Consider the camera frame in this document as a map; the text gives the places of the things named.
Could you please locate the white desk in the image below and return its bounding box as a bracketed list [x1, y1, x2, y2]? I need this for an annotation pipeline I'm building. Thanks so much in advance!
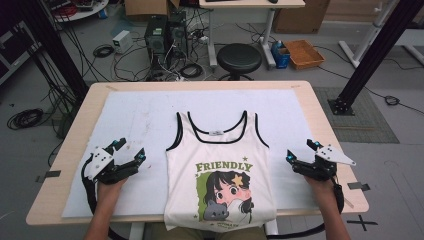
[198, 0, 306, 70]

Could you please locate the white power supply box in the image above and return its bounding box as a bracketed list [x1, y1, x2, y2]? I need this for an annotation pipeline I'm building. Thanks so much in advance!
[112, 29, 134, 55]

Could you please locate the black computer tower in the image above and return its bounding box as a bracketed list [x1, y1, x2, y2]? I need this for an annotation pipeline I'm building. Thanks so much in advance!
[168, 11, 190, 62]
[144, 14, 170, 72]

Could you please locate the grey floor mat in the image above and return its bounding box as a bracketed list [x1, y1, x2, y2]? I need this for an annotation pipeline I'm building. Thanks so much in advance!
[313, 87, 401, 145]

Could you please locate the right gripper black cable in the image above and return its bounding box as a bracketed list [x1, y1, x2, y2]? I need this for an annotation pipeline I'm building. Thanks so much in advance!
[266, 176, 345, 240]

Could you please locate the small cardboard box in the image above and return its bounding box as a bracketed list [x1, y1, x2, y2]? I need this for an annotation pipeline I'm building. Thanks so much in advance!
[124, 0, 181, 18]

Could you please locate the large coiled black cable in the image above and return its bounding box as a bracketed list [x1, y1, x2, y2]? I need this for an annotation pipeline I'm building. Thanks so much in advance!
[6, 107, 45, 131]

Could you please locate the small coiled black cable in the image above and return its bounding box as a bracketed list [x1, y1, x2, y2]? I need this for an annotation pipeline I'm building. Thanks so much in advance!
[92, 44, 116, 59]

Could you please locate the white printed tank top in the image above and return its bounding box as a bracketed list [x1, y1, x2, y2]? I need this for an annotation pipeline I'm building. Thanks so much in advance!
[163, 110, 278, 233]

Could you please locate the black metal frame post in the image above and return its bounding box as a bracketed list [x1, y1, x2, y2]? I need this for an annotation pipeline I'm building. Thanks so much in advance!
[327, 0, 424, 116]
[18, 0, 90, 103]

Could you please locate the person's right hand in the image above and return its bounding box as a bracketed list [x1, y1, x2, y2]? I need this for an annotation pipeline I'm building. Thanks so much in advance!
[303, 175, 335, 201]

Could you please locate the brown shallow tray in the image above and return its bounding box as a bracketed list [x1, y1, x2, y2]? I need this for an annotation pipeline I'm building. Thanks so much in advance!
[283, 39, 326, 71]

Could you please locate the blue box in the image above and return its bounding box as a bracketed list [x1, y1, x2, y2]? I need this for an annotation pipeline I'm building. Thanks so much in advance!
[270, 40, 292, 70]

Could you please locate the round white table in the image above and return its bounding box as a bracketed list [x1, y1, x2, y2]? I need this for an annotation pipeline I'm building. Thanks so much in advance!
[43, 0, 110, 24]

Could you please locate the black round stool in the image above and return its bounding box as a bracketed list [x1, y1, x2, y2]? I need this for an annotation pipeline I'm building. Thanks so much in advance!
[216, 43, 263, 82]

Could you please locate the black tape strip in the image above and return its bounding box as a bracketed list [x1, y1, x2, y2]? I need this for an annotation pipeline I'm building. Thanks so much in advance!
[347, 181, 371, 192]
[34, 169, 62, 184]

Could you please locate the large cardboard box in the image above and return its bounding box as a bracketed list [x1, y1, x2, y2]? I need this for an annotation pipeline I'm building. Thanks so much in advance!
[273, 0, 332, 34]

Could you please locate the white table leg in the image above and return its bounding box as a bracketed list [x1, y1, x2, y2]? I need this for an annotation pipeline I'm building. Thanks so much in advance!
[264, 219, 280, 236]
[129, 222, 146, 240]

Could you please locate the white table mat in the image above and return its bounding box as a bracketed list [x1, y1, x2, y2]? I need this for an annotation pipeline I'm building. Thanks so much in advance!
[61, 89, 319, 218]

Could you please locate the person's left hand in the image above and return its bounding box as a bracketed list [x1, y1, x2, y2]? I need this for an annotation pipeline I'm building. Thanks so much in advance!
[96, 177, 130, 201]

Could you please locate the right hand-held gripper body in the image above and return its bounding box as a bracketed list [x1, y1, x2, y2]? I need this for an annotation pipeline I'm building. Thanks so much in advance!
[293, 144, 357, 183]

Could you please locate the white metal stand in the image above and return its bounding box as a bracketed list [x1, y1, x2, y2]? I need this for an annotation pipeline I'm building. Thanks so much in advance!
[338, 0, 403, 69]

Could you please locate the long black floor cable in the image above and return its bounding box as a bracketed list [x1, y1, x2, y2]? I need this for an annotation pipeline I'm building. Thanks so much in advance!
[316, 44, 424, 116]

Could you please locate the black tape cross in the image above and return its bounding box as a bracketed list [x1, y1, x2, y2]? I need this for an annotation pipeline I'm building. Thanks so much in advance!
[346, 214, 379, 232]

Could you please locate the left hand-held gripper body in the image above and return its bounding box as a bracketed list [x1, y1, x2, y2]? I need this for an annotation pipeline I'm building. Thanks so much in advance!
[81, 147, 140, 186]

